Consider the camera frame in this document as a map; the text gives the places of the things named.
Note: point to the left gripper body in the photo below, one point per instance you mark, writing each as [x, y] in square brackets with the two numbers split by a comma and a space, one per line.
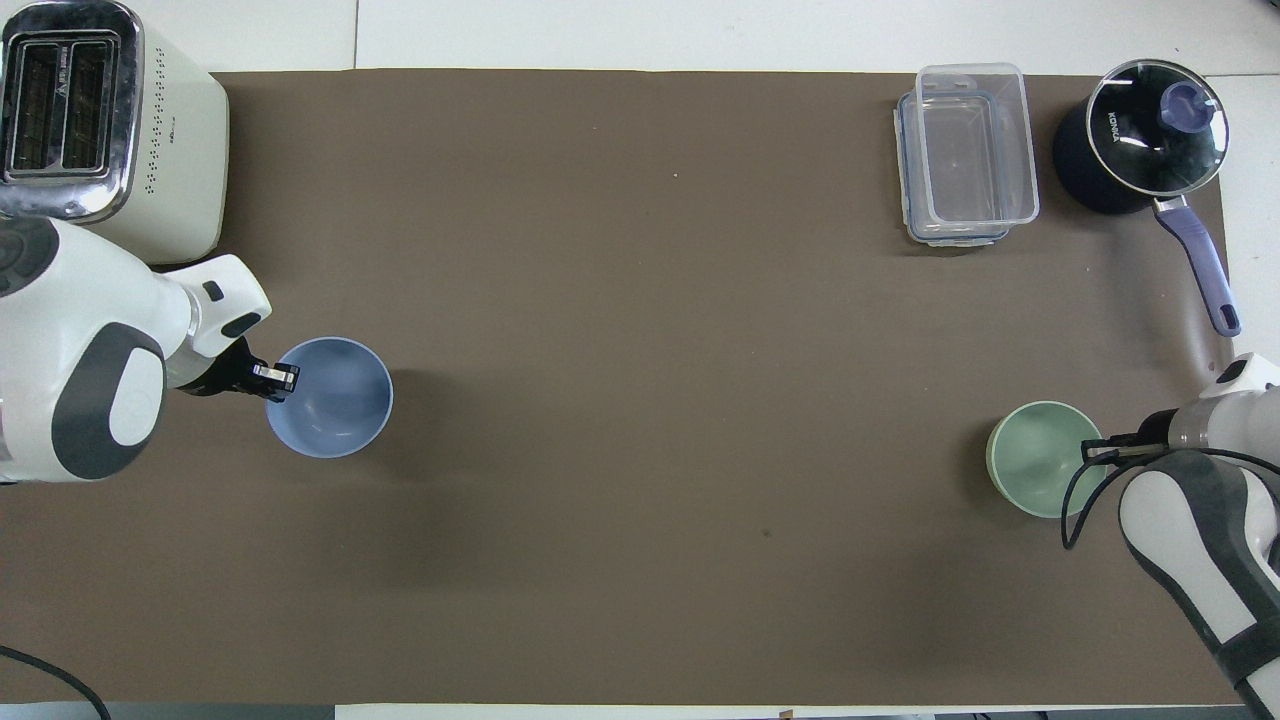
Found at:
[228, 375]

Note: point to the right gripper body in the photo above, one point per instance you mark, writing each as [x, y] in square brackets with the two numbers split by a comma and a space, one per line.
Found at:
[1156, 434]

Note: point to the blue bowl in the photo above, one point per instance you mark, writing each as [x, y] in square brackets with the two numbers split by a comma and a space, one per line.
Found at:
[335, 420]

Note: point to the green bowl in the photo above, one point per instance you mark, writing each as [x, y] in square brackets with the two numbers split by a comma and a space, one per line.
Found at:
[1040, 470]

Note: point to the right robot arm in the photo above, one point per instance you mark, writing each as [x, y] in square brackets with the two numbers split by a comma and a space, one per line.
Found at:
[1190, 540]

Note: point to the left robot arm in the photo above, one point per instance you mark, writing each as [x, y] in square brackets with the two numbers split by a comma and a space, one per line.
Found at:
[70, 330]

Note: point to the white and chrome toaster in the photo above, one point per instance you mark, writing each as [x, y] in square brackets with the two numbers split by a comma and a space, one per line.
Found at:
[170, 150]

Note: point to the glass pot lid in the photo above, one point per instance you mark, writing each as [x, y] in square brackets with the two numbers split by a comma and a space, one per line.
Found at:
[1150, 140]

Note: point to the clear plastic container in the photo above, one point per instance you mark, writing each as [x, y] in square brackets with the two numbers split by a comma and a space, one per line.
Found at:
[975, 150]

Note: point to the blue-rimmed container lid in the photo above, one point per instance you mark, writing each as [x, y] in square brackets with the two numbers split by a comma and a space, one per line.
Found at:
[905, 170]

